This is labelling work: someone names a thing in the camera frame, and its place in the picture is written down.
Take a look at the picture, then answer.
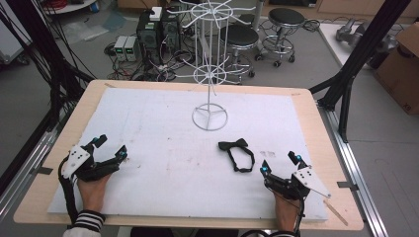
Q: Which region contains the tangle of floor cables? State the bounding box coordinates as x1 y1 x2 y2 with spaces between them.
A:
103 39 199 83

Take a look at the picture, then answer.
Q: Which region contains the grey equipment case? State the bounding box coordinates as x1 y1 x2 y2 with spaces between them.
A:
0 0 33 66

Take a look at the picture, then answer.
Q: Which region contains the round white table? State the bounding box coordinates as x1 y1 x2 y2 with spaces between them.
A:
42 0 99 16

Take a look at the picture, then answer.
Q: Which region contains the grey power supply unit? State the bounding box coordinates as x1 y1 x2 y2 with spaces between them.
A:
113 35 128 62
124 35 141 63

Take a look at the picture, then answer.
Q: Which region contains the brown cardboard box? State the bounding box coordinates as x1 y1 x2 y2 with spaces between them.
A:
373 21 419 116

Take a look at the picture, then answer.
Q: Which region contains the black round stool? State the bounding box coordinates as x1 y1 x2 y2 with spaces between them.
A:
218 24 261 83
254 7 306 68

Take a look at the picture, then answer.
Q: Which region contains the black bow tie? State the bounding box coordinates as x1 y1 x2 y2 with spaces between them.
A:
217 137 256 174

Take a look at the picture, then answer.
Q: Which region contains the right hand-held gripper black cable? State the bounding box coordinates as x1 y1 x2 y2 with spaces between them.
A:
240 189 312 237

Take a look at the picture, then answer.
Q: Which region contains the aluminium rail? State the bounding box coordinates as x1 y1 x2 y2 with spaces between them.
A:
0 110 72 221
316 100 391 237

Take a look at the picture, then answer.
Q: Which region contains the hand-held gripper black cable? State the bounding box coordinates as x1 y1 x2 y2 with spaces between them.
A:
240 189 312 237
57 157 80 228

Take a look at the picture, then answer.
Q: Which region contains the left hand-held gripper black cable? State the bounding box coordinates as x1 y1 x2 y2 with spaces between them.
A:
57 157 80 228

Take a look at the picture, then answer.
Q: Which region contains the thin wooden stick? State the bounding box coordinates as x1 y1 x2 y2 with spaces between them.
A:
322 198 350 227

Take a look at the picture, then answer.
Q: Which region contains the person's left hand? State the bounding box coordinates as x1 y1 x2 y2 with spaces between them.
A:
76 173 112 213

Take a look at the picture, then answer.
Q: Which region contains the black computer tower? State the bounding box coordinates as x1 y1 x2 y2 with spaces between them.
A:
135 9 163 65
159 5 183 53

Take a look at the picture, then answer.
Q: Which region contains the person's right hand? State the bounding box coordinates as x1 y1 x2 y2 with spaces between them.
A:
274 193 302 233

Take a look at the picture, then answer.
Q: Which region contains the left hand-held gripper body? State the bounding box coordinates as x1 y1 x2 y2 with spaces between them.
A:
59 143 121 183

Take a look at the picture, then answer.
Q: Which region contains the black metal frame post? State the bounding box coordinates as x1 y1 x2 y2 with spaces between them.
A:
308 0 413 144
0 0 95 197

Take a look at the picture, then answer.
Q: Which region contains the white foam board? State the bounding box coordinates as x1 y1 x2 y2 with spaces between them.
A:
47 87 329 221

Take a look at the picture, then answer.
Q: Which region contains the white wire display rack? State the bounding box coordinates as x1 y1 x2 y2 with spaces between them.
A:
166 0 257 132

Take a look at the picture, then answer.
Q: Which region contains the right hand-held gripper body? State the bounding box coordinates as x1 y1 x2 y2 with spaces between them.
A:
263 166 332 201

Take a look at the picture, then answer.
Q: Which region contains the white box device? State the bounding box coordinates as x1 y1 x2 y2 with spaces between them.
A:
148 6 163 23

